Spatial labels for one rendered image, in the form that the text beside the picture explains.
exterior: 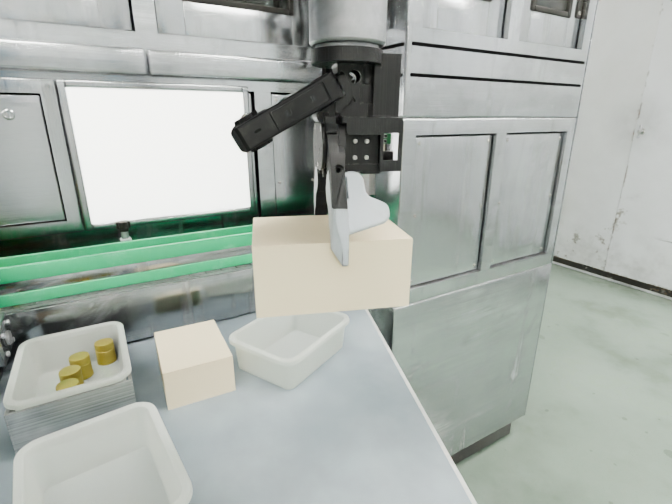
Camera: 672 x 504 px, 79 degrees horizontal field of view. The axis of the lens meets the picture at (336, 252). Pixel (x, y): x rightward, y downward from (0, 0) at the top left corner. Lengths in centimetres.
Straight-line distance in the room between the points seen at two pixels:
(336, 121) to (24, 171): 85
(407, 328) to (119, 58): 98
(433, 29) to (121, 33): 71
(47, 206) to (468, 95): 104
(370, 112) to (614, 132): 341
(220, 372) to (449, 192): 73
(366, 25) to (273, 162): 87
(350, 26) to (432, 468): 59
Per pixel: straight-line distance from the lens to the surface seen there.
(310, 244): 39
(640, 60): 377
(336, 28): 41
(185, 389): 81
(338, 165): 39
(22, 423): 81
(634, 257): 378
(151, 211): 115
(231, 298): 106
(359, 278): 42
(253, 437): 73
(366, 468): 68
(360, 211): 40
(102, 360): 96
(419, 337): 123
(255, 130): 41
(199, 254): 103
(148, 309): 103
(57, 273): 101
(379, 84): 43
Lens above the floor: 124
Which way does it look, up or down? 18 degrees down
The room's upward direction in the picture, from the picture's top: straight up
